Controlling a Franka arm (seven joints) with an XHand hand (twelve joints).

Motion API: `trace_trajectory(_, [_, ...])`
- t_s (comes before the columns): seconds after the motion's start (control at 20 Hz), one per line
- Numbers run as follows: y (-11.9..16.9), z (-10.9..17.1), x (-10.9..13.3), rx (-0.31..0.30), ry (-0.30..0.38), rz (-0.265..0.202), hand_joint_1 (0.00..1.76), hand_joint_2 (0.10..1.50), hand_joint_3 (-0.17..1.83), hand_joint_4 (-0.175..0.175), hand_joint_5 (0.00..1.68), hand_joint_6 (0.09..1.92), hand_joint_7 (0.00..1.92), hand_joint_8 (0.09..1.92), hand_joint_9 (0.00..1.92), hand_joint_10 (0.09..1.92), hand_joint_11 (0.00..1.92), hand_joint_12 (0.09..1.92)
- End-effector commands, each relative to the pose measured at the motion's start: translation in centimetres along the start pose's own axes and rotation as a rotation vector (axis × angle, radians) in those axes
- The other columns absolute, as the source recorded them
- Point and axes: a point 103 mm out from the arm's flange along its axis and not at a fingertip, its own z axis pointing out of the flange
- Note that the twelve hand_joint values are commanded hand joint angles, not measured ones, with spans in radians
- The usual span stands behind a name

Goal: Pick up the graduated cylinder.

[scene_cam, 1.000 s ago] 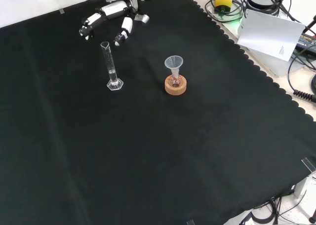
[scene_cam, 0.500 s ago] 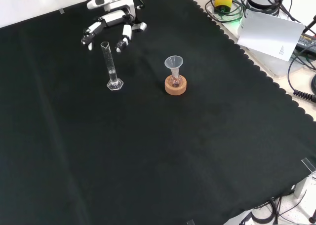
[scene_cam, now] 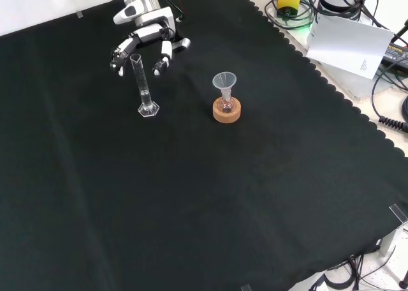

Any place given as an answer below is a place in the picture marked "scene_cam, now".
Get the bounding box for black coiled cable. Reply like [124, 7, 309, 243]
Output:
[369, 64, 408, 132]

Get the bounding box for small round-bottom glass flask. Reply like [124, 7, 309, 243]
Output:
[219, 96, 236, 114]

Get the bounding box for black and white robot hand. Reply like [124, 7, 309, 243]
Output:
[110, 5, 176, 78]

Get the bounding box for clear plastic funnel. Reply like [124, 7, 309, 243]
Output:
[212, 73, 238, 102]

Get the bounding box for clear glass graduated cylinder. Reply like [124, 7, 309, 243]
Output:
[129, 53, 161, 118]

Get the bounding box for black cable bundle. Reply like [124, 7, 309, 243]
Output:
[307, 252, 408, 291]

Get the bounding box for round cork ring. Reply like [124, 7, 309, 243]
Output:
[212, 96, 242, 124]

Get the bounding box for black and white wrist camera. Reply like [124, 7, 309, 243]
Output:
[171, 37, 192, 53]

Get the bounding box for white metal bracket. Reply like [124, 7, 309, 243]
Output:
[378, 222, 408, 257]

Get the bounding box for yellow stop button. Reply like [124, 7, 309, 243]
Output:
[276, 0, 302, 17]

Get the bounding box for black bench cloth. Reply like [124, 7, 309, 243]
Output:
[0, 0, 408, 291]

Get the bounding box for black power adapter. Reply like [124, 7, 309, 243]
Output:
[381, 41, 408, 67]

